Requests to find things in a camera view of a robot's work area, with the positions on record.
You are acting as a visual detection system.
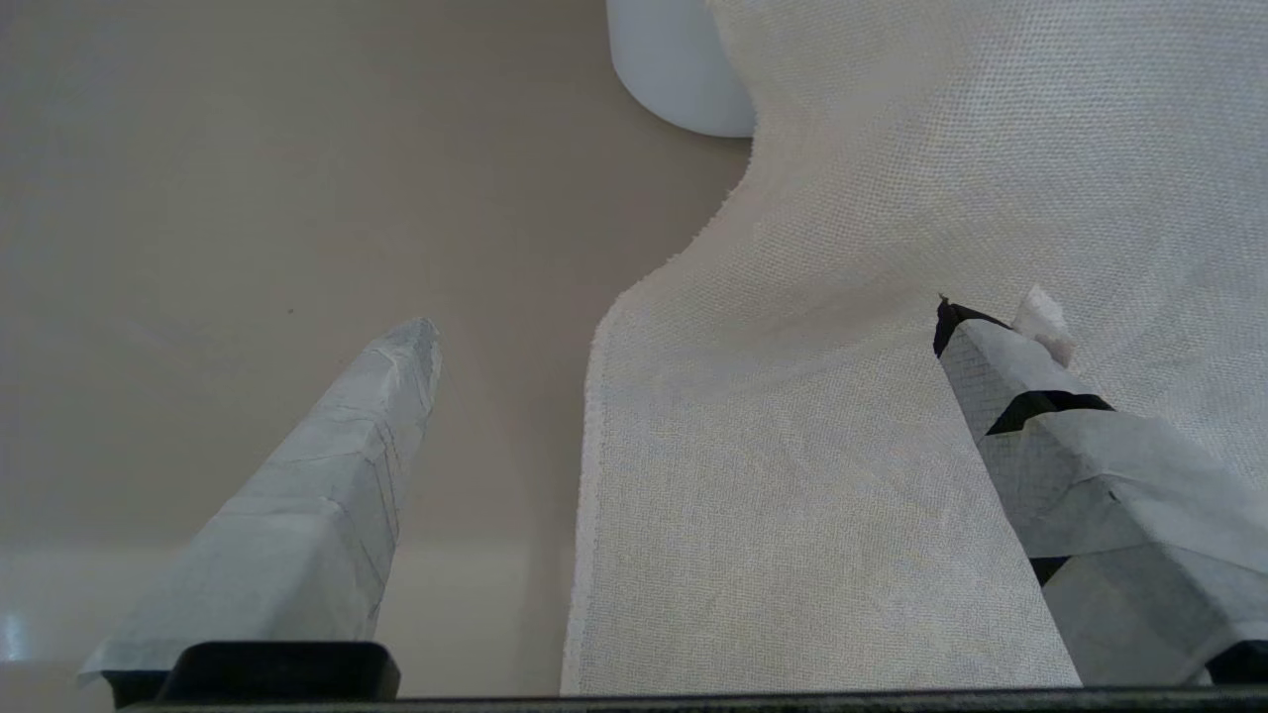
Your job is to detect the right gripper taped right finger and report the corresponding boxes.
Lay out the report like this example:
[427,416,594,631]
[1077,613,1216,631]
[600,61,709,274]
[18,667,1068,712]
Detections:
[933,285,1268,686]

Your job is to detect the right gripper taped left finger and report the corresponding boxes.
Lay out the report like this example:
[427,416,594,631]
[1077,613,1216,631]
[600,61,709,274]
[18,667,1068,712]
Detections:
[79,317,444,684]

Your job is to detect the white cloth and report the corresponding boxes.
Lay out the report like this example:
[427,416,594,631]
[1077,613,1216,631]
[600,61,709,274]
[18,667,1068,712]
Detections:
[560,0,1268,694]

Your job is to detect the white cylindrical container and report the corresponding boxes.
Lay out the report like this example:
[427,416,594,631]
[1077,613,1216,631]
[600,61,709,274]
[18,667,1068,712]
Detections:
[606,0,759,138]

